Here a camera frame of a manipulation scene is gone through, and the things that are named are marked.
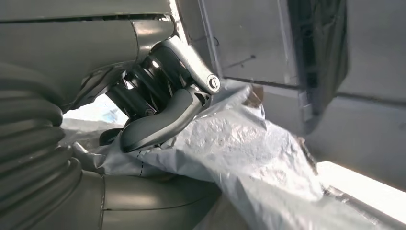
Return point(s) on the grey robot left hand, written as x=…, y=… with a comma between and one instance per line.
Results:
x=79, y=47

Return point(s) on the wide grey plastic parcel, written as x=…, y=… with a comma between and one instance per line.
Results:
x=253, y=152

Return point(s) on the black machine column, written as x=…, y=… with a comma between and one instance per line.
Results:
x=323, y=47

